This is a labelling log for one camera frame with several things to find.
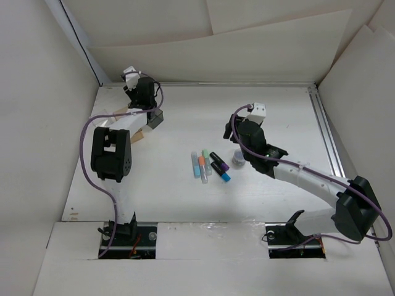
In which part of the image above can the clear jar of paper clips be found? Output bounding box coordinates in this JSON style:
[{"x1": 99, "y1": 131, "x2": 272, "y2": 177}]
[{"x1": 232, "y1": 149, "x2": 246, "y2": 167}]

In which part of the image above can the black purple highlighter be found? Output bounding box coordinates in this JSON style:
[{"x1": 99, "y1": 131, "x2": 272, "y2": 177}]
[{"x1": 209, "y1": 152, "x2": 230, "y2": 171}]

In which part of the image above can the black blue highlighter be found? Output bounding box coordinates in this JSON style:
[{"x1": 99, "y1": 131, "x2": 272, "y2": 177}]
[{"x1": 210, "y1": 162, "x2": 231, "y2": 183}]

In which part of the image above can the green clear highlighter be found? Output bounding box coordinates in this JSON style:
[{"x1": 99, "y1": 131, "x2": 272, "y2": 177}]
[{"x1": 202, "y1": 149, "x2": 212, "y2": 176}]

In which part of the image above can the orange clear highlighter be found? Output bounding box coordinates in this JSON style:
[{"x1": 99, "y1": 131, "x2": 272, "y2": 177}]
[{"x1": 198, "y1": 156, "x2": 208, "y2": 184}]

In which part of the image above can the blue clear highlighter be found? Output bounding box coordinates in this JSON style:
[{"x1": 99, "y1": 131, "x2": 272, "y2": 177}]
[{"x1": 191, "y1": 152, "x2": 201, "y2": 178}]

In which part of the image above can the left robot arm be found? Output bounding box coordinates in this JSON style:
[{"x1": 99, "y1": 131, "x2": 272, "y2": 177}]
[{"x1": 91, "y1": 77, "x2": 164, "y2": 245}]

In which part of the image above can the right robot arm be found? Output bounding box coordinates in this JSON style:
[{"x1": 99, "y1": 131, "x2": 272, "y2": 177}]
[{"x1": 223, "y1": 113, "x2": 382, "y2": 246}]

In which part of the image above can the dark grey plastic container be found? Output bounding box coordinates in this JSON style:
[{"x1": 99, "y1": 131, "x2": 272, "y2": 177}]
[{"x1": 147, "y1": 109, "x2": 164, "y2": 130}]

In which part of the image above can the orange plastic container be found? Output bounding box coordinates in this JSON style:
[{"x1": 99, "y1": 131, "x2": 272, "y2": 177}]
[{"x1": 110, "y1": 107, "x2": 147, "y2": 144}]

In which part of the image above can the clear plastic container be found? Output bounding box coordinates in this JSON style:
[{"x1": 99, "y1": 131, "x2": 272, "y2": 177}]
[{"x1": 87, "y1": 109, "x2": 115, "y2": 133}]

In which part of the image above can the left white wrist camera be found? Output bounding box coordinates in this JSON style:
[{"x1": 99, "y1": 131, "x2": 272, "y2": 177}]
[{"x1": 123, "y1": 66, "x2": 140, "y2": 90}]

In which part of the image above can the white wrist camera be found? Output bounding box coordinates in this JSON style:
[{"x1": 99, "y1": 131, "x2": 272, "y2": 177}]
[
  {"x1": 123, "y1": 66, "x2": 140, "y2": 90},
  {"x1": 246, "y1": 102, "x2": 267, "y2": 126}
]

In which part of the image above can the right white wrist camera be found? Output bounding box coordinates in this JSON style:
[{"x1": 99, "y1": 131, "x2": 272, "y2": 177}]
[{"x1": 246, "y1": 102, "x2": 267, "y2": 126}]

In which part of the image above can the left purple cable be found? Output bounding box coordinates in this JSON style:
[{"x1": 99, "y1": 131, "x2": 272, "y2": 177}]
[{"x1": 80, "y1": 70, "x2": 164, "y2": 257}]

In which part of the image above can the purple cable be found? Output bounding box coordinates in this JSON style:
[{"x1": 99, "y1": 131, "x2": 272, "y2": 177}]
[
  {"x1": 231, "y1": 104, "x2": 391, "y2": 251},
  {"x1": 80, "y1": 70, "x2": 164, "y2": 257}
]

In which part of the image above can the aluminium rail right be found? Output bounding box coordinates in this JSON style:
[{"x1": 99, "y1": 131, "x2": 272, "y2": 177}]
[{"x1": 307, "y1": 84, "x2": 345, "y2": 177}]

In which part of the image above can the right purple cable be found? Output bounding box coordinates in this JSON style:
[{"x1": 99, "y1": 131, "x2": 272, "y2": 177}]
[{"x1": 231, "y1": 104, "x2": 391, "y2": 251}]

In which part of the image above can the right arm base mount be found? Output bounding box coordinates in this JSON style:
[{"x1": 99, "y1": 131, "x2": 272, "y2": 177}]
[{"x1": 261, "y1": 210, "x2": 326, "y2": 259}]

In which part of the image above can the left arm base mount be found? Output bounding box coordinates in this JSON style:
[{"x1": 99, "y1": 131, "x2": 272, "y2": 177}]
[{"x1": 98, "y1": 213, "x2": 158, "y2": 260}]

